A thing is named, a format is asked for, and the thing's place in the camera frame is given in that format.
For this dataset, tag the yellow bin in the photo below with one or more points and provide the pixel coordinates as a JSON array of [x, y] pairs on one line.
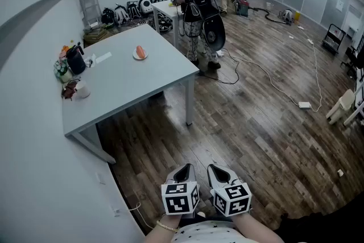
[[297, 14]]

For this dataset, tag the person's left forearm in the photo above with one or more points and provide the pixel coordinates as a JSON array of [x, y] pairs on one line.
[[159, 236]]

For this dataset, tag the white cup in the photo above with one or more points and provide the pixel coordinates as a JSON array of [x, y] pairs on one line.
[[83, 90]]

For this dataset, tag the small white table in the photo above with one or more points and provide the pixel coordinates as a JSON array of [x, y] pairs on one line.
[[165, 7]]

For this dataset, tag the white paper strip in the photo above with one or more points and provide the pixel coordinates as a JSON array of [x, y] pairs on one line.
[[103, 57]]

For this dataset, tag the white star print shirt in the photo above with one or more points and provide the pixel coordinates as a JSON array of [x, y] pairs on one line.
[[207, 233]]

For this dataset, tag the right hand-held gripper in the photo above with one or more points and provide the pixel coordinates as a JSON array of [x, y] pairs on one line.
[[233, 202]]

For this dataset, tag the grey table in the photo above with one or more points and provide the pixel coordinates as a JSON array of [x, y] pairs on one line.
[[128, 85]]

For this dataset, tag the green white snack packet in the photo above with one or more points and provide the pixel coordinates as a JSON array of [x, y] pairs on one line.
[[61, 69]]

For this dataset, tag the red vacuum cleaner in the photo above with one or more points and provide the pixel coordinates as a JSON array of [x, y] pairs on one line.
[[243, 7]]

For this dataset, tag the beige plastic stool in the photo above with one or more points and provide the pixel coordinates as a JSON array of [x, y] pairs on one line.
[[341, 106]]

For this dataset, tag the row of black white backpacks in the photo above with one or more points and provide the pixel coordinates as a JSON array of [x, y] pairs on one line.
[[122, 14]]

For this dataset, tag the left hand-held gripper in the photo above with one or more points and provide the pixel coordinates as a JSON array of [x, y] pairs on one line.
[[176, 202]]

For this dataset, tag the white wall socket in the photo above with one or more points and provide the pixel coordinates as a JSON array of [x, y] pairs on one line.
[[100, 178], [116, 211]]

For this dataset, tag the white ceramic plate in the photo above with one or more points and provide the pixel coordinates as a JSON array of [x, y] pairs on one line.
[[135, 55]]

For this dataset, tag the black white backpack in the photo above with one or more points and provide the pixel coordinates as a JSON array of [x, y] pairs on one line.
[[287, 15]]

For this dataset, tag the crumpled clear wrapper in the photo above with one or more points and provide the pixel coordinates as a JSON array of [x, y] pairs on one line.
[[90, 61]]

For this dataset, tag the olive folded bags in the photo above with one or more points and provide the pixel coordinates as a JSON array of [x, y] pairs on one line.
[[96, 35]]

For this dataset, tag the black platform cart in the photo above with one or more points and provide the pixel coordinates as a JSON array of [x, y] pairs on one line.
[[333, 37]]

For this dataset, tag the black jug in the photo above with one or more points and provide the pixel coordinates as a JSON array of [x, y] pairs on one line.
[[76, 62]]

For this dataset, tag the orange snack packet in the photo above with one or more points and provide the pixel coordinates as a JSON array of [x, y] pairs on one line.
[[65, 49]]

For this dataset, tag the brown crumpled packet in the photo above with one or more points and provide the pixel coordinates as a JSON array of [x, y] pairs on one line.
[[68, 91]]

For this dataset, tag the person's right forearm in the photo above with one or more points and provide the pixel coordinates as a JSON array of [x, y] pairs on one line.
[[256, 229]]

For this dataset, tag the black office chair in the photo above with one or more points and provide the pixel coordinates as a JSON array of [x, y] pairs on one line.
[[354, 61]]

